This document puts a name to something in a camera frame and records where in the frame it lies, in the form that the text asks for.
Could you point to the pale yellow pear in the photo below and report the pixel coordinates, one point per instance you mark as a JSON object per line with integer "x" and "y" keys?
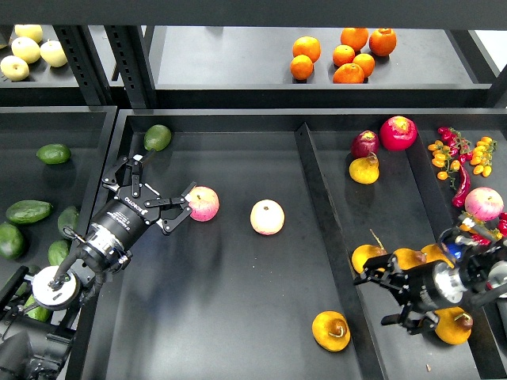
{"x": 14, "y": 68}
{"x": 53, "y": 54}
{"x": 34, "y": 32}
{"x": 26, "y": 48}

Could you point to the dark avocado at edge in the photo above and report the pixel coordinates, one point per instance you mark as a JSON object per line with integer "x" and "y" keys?
{"x": 13, "y": 243}

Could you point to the black tray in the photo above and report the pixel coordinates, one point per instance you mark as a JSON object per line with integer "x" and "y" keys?
{"x": 24, "y": 130}
{"x": 217, "y": 300}

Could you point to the black perforated post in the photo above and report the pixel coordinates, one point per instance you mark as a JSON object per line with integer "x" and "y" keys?
{"x": 131, "y": 53}
{"x": 85, "y": 63}

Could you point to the cherry tomato cluster upper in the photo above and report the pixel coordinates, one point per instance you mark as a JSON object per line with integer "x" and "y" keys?
{"x": 452, "y": 152}

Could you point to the black centre tray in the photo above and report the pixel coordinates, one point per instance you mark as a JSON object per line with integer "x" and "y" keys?
{"x": 217, "y": 300}

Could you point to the black left tray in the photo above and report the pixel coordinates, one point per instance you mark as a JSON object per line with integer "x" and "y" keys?
{"x": 24, "y": 130}

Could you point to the pale pink apple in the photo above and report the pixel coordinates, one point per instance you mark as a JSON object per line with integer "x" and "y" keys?
{"x": 267, "y": 217}

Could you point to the green avocado at tray corner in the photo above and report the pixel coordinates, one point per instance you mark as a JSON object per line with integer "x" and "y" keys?
{"x": 157, "y": 138}

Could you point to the dark red apple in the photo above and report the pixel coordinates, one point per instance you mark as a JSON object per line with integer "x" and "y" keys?
{"x": 365, "y": 143}

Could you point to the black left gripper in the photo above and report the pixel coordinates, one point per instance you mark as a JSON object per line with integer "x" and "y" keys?
{"x": 125, "y": 218}

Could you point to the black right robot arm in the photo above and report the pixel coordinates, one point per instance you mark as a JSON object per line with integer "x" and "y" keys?
{"x": 466, "y": 266}

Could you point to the pink apple right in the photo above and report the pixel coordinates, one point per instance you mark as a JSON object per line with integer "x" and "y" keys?
{"x": 484, "y": 203}

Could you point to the bright red apple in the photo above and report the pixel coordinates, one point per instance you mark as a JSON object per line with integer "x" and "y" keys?
{"x": 398, "y": 133}

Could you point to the dark green avocado small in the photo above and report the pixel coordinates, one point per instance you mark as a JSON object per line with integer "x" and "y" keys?
{"x": 67, "y": 222}

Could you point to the black tray divider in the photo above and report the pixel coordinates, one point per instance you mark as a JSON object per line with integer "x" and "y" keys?
{"x": 369, "y": 359}

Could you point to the pink red apple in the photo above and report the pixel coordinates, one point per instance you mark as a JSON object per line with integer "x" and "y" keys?
{"x": 204, "y": 203}

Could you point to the red chili pepper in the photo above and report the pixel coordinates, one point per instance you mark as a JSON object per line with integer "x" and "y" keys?
{"x": 464, "y": 187}

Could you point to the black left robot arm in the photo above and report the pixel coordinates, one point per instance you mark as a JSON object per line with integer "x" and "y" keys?
{"x": 33, "y": 349}

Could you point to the cherry tomato cluster lower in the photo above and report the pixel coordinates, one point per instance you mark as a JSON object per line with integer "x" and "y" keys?
{"x": 470, "y": 225}

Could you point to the cherry tomato cluster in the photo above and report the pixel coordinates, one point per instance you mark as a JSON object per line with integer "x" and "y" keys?
{"x": 470, "y": 225}
{"x": 452, "y": 152}

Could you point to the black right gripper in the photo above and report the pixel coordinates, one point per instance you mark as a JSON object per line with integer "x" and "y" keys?
{"x": 420, "y": 290}

